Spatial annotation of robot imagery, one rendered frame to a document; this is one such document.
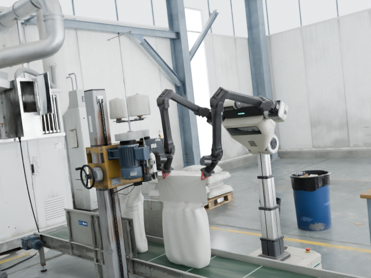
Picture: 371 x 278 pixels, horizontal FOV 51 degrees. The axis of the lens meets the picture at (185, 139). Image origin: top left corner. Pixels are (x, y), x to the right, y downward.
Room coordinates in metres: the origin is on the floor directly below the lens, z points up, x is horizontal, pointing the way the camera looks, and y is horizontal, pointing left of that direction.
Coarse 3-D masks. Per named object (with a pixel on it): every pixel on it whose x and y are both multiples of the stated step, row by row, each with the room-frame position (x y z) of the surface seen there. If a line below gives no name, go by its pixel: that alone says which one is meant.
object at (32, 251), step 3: (3, 138) 4.94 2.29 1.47; (6, 138) 4.96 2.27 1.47; (21, 249) 5.02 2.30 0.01; (30, 249) 4.97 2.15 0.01; (33, 249) 4.97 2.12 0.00; (45, 249) 4.89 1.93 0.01; (48, 249) 4.90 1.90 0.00; (15, 252) 4.95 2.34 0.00; (18, 252) 4.92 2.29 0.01; (21, 252) 4.90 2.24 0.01; (24, 252) 4.90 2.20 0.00; (27, 252) 4.89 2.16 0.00; (30, 252) 4.87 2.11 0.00; (33, 252) 4.83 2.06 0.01; (45, 252) 4.80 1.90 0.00; (3, 255) 4.82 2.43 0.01; (6, 255) 4.84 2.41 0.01; (18, 255) 4.79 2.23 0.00; (0, 258) 4.76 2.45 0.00
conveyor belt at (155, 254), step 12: (144, 252) 3.26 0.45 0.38; (156, 252) 3.23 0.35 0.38; (168, 264) 2.92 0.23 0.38; (216, 264) 2.81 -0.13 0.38; (228, 264) 2.79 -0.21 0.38; (240, 264) 2.76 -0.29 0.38; (252, 264) 2.74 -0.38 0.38; (204, 276) 2.62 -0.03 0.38; (216, 276) 2.60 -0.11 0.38; (228, 276) 2.58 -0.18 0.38; (240, 276) 2.55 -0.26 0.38; (252, 276) 2.53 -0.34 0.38; (264, 276) 2.51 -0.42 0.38; (276, 276) 2.49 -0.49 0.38; (288, 276) 2.47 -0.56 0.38; (300, 276) 2.45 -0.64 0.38; (312, 276) 2.43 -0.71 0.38
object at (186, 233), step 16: (160, 176) 3.06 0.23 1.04; (176, 176) 2.92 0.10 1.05; (192, 176) 2.83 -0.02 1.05; (160, 192) 3.08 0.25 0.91; (176, 192) 2.94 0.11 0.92; (192, 192) 2.84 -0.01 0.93; (176, 208) 2.87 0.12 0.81; (192, 208) 2.79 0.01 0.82; (176, 224) 2.85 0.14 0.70; (192, 224) 2.76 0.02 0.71; (208, 224) 2.82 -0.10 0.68; (176, 240) 2.87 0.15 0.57; (192, 240) 2.76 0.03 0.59; (208, 240) 2.79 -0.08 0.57; (176, 256) 2.88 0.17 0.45; (192, 256) 2.77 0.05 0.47; (208, 256) 2.78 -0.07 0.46
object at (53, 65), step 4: (52, 64) 5.81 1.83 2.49; (56, 64) 5.88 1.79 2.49; (20, 68) 4.90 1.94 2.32; (24, 68) 4.95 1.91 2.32; (28, 68) 5.01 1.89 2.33; (52, 68) 5.77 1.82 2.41; (16, 72) 4.85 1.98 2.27; (20, 72) 4.89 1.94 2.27; (24, 72) 4.98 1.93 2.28; (28, 72) 5.03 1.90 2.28; (32, 72) 5.07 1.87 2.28; (36, 72) 5.15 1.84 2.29; (52, 72) 5.76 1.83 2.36; (16, 76) 4.84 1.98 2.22; (52, 76) 5.76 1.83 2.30; (52, 80) 5.75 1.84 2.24; (52, 84) 5.51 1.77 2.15; (52, 88) 5.59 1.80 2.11
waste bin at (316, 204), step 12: (300, 180) 4.49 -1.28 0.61; (312, 180) 4.43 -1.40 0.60; (324, 180) 4.46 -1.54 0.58; (300, 192) 4.52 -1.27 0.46; (312, 192) 4.45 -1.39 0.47; (324, 192) 4.47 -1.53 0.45; (300, 204) 4.54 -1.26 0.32; (312, 204) 4.45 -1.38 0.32; (324, 204) 4.47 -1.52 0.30; (300, 216) 4.57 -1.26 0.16; (312, 216) 4.47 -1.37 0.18; (324, 216) 4.47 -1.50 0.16; (300, 228) 4.60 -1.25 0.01; (312, 228) 4.48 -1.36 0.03; (324, 228) 4.47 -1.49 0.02
